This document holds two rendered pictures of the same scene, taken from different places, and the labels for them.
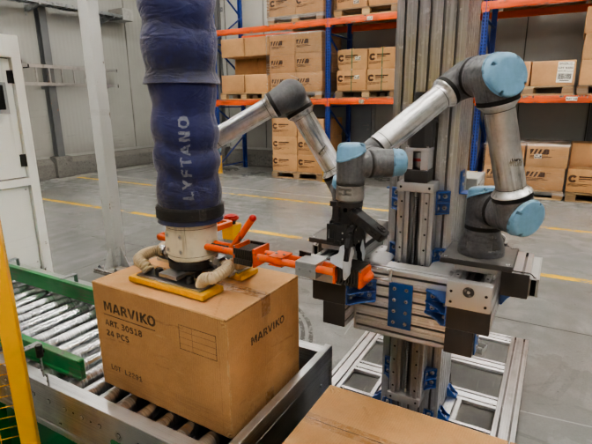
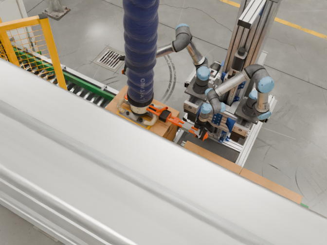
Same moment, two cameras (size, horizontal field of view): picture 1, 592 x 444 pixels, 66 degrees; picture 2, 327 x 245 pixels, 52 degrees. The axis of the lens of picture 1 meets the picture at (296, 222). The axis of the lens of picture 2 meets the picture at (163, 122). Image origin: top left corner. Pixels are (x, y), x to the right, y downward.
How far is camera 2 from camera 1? 1.92 m
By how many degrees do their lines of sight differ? 40
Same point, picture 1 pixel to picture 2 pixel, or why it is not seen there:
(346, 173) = (203, 115)
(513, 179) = (262, 107)
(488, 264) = (249, 120)
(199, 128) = (148, 80)
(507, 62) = (267, 84)
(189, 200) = (143, 100)
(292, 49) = not seen: outside the picture
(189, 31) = (148, 55)
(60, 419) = not seen: hidden behind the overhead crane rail
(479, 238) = (249, 110)
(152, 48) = (132, 61)
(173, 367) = not seen: hidden behind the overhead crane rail
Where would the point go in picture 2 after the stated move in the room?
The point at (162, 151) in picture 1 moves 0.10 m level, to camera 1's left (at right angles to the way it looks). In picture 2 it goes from (133, 86) to (120, 86)
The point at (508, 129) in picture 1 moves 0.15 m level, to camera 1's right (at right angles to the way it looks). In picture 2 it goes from (263, 96) to (283, 97)
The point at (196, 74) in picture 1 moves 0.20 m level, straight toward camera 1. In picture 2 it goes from (149, 66) to (154, 87)
